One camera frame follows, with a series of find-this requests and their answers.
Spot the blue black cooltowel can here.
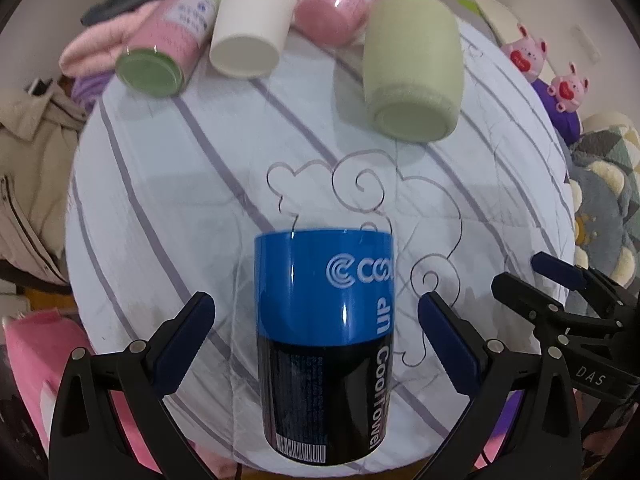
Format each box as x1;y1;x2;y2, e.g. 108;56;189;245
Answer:
254;229;395;467

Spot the light green felt cup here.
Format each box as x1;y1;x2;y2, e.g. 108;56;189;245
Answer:
362;0;464;143

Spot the white paper cup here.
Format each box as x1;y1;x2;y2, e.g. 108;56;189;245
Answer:
209;0;298;79

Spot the grey plush toy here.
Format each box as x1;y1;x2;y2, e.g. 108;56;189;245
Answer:
570;125;639;296

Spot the purple cushion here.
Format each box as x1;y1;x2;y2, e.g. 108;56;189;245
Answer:
529;77;583;148

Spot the small pink bunny plush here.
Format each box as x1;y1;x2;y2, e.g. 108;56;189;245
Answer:
547;62;589;113

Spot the large pink bunny plush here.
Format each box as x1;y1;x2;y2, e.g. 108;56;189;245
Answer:
500;23;548;84

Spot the white board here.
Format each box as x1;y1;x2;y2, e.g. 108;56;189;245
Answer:
473;0;523;44

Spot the beige jacket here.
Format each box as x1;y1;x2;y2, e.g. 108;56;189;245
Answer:
1;84;88;287

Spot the pink rolled towel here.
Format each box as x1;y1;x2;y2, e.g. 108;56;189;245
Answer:
294;0;376;47

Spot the pink folded quilt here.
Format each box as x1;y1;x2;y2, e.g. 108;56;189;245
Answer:
58;0;160;78

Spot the pink green labelled bottle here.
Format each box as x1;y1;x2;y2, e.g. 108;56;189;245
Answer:
115;0;220;98

